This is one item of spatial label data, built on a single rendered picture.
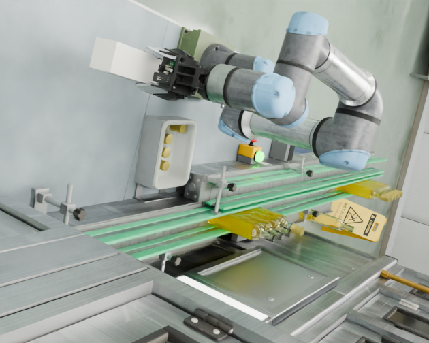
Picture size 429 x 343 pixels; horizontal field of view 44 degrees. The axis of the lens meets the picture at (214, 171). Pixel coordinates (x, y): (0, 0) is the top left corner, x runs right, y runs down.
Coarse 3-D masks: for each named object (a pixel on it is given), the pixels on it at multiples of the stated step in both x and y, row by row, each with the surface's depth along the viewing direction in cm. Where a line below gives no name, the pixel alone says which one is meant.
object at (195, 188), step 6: (192, 174) 181; (198, 174) 180; (192, 180) 182; (198, 180) 180; (186, 186) 183; (192, 186) 181; (198, 186) 180; (204, 186) 181; (186, 192) 183; (192, 192) 182; (198, 192) 180; (204, 192) 182; (192, 198) 182; (198, 198) 181
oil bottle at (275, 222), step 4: (248, 212) 193; (252, 212) 193; (256, 212) 194; (256, 216) 191; (260, 216) 190; (264, 216) 191; (268, 216) 192; (268, 220) 188; (272, 220) 188; (276, 220) 189; (272, 224) 187; (276, 224) 188; (280, 224) 190; (276, 228) 188
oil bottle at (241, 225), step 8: (224, 216) 185; (232, 216) 183; (240, 216) 184; (216, 224) 187; (224, 224) 185; (232, 224) 183; (240, 224) 181; (248, 224) 179; (256, 224) 179; (232, 232) 183; (240, 232) 181; (248, 232) 179; (256, 232) 178
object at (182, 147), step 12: (168, 120) 164; (180, 120) 168; (192, 120) 173; (168, 132) 176; (192, 132) 176; (168, 144) 178; (180, 144) 179; (192, 144) 177; (180, 156) 179; (192, 156) 178; (156, 168) 165; (168, 168) 181; (180, 168) 180; (156, 180) 166; (168, 180) 176; (180, 180) 179
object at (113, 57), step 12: (96, 48) 105; (108, 48) 103; (120, 48) 103; (132, 48) 106; (96, 60) 105; (108, 60) 103; (120, 60) 104; (132, 60) 106; (144, 60) 109; (156, 60) 112; (108, 72) 105; (120, 72) 105; (132, 72) 107; (144, 72) 110
